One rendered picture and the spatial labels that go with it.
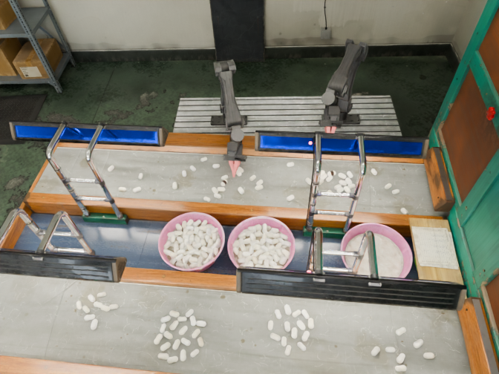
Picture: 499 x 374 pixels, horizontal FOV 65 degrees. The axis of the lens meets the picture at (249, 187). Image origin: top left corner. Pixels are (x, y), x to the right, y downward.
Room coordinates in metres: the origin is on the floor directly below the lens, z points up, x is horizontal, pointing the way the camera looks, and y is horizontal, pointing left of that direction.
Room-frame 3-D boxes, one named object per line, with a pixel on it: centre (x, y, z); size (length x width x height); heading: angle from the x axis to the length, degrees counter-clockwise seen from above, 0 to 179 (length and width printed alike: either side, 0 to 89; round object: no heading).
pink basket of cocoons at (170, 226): (0.81, 0.25, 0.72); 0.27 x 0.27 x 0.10
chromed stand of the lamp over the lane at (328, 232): (0.92, -0.32, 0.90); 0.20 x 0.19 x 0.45; 81
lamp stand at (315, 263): (0.53, -0.26, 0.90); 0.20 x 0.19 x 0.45; 81
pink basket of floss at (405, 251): (0.70, -0.46, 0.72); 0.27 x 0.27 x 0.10
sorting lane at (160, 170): (1.13, 0.08, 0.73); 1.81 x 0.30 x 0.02; 81
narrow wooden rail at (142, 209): (0.95, 0.11, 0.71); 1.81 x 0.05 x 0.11; 81
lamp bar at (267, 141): (1.00, -0.34, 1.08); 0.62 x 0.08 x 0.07; 81
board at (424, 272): (0.66, -0.68, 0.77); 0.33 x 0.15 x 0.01; 171
